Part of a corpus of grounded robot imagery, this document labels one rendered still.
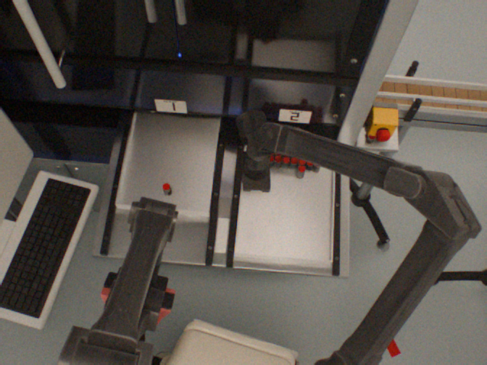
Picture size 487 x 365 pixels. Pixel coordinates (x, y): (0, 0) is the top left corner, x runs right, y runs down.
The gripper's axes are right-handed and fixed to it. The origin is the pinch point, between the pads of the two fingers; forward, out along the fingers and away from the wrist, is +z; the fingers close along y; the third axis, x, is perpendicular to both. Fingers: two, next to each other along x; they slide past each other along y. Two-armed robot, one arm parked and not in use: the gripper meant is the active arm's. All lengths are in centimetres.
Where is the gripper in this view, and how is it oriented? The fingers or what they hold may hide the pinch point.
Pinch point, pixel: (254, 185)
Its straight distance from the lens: 135.0
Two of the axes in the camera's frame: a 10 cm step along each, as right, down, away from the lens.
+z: -0.3, 4.2, 9.1
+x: -10.0, 0.0, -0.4
